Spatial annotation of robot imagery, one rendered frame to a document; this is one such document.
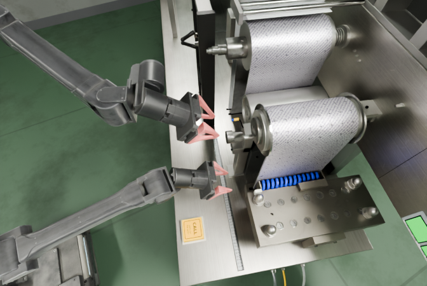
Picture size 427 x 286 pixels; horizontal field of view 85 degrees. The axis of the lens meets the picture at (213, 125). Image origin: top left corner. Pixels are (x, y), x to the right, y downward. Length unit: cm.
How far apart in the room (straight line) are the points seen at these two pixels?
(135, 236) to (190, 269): 105
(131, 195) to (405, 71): 73
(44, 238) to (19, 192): 170
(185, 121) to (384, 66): 54
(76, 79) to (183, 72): 84
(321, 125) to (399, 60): 23
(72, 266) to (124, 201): 113
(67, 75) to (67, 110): 211
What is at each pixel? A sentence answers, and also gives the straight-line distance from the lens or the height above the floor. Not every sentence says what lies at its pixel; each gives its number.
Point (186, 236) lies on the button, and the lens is 88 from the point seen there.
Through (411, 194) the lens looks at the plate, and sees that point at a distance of 77.
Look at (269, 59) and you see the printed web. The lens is 71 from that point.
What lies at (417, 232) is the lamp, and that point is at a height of 117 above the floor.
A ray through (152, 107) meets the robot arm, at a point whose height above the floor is 143.
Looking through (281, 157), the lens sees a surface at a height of 119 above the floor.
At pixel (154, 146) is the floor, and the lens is 211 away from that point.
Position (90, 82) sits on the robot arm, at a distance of 52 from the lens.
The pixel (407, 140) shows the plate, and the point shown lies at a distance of 74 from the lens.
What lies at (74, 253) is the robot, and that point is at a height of 24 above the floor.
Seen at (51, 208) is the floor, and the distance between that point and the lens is 221.
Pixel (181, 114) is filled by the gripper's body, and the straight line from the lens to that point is 49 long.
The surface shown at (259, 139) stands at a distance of 62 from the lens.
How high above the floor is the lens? 179
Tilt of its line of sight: 56 degrees down
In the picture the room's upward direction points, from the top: straight up
